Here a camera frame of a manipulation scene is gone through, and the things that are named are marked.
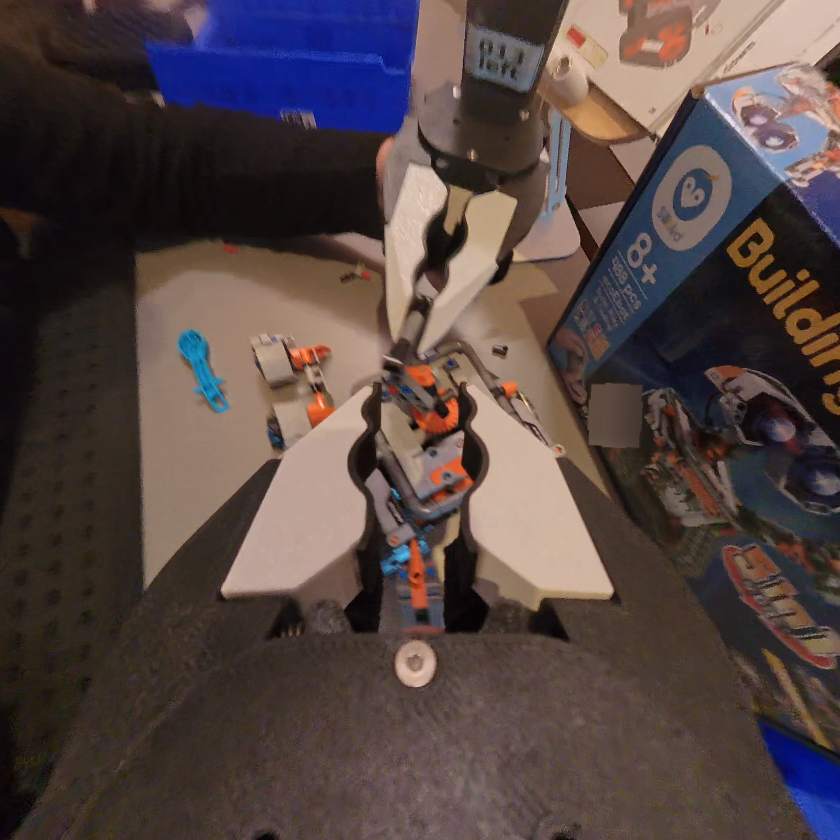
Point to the grey orange toy robot arm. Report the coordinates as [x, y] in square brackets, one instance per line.
[315, 415]
[276, 357]

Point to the white instruction booklet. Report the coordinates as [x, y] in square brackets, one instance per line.
[683, 53]

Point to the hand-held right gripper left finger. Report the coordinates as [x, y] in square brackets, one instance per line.
[295, 525]

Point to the grey orange tracked toy robot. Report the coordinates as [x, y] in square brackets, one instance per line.
[423, 387]

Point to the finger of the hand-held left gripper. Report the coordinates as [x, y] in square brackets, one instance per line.
[410, 223]
[479, 236]

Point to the small red black pin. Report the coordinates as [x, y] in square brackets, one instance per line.
[352, 274]

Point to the blue plastic brick separator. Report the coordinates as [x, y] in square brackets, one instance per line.
[204, 374]

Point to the blue robot kit box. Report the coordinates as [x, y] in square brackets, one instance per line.
[709, 394]

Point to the black perforated foam mat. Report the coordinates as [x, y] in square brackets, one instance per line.
[72, 525]

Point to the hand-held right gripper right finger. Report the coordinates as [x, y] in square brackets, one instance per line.
[538, 538]

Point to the person's left forearm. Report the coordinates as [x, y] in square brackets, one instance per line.
[197, 158]

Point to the white articulated holder stand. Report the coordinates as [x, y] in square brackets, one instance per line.
[551, 234]

